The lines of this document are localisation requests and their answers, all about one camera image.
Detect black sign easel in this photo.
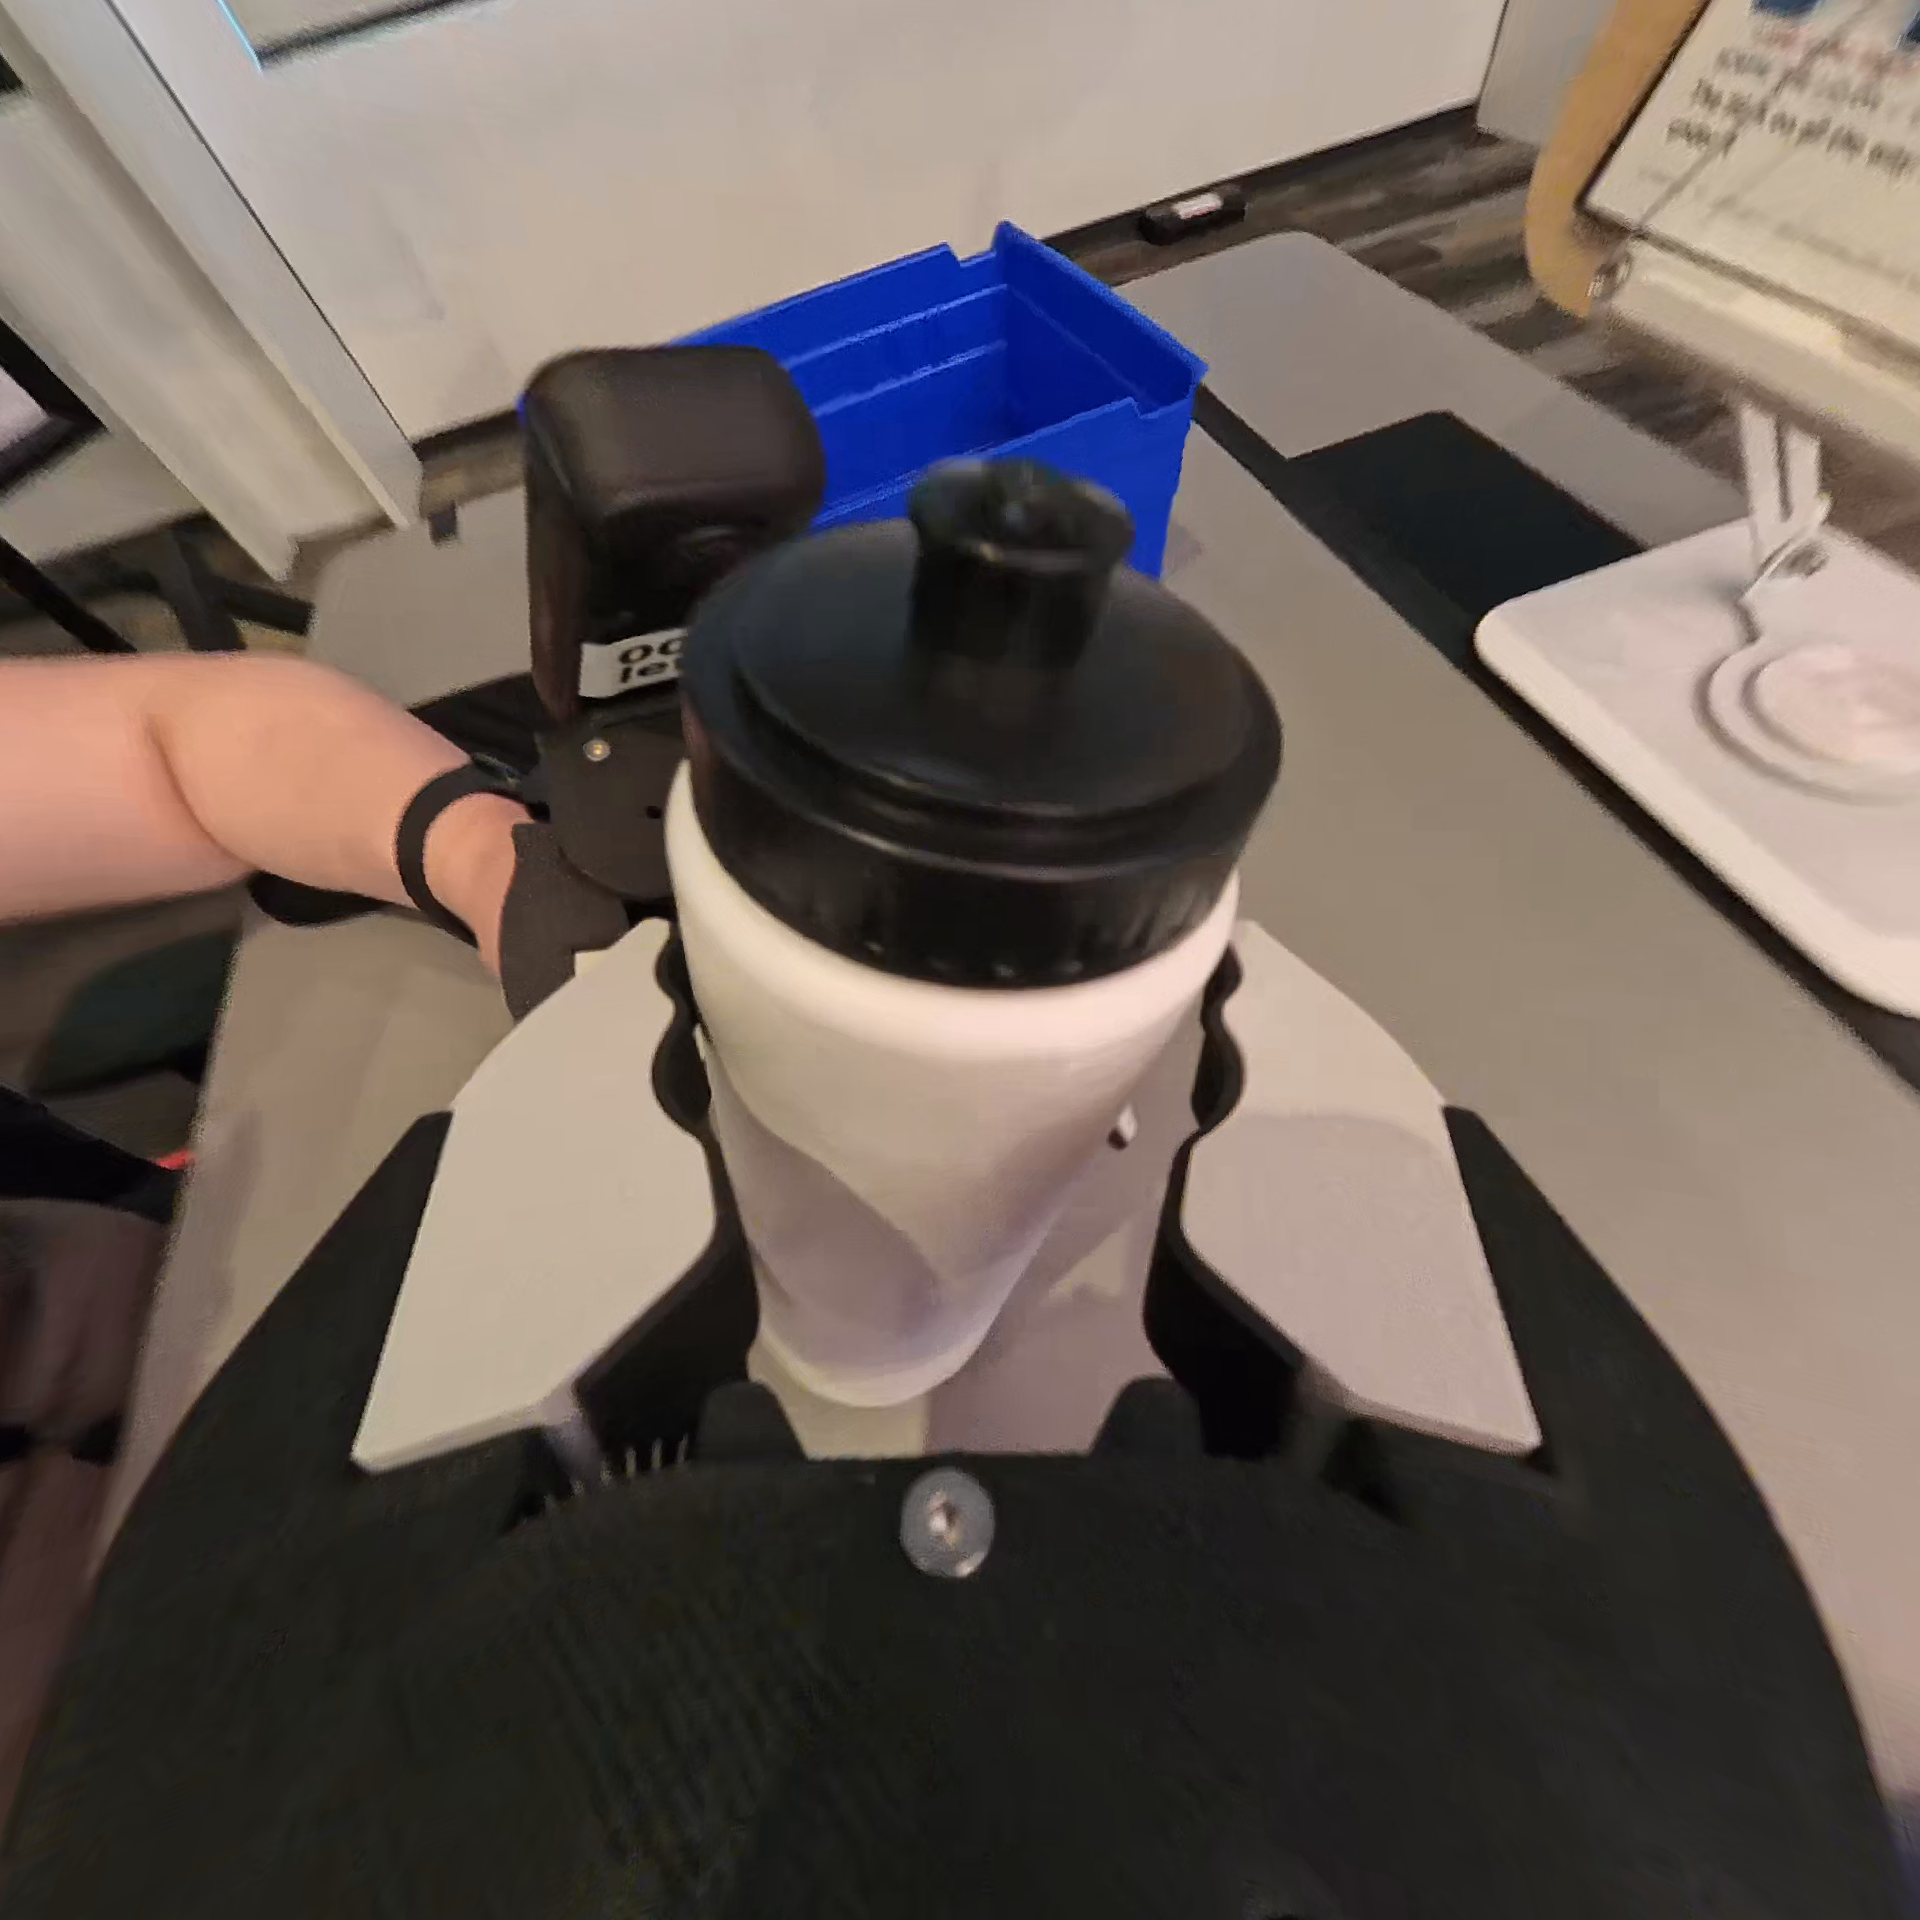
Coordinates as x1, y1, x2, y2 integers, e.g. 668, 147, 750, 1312
0, 316, 308, 655

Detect person's left forearm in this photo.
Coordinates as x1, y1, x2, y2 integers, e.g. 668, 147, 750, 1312
0, 651, 453, 924

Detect printed instruction sheet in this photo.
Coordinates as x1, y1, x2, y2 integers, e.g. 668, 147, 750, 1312
1582, 0, 1920, 324

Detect person's left hand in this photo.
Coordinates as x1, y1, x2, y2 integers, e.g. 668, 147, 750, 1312
423, 802, 519, 975

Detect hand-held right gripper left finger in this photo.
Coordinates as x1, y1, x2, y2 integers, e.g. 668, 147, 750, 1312
353, 918, 757, 1474

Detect blue plastic storage bin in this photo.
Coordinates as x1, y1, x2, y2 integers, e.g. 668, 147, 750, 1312
517, 221, 1212, 584

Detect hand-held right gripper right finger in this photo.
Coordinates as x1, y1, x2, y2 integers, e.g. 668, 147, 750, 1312
1142, 920, 1548, 1469

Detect instruction sheet on stand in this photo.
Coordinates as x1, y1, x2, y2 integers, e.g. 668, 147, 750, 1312
1474, 0, 1920, 1021

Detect white plastic bottle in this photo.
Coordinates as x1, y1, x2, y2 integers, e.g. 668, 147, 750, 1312
662, 762, 1244, 1408

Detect black bottle lid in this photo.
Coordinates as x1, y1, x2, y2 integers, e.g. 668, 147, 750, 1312
678, 458, 1287, 991

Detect black rectangular table pad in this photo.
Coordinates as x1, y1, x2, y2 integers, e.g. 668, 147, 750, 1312
1287, 412, 1647, 640

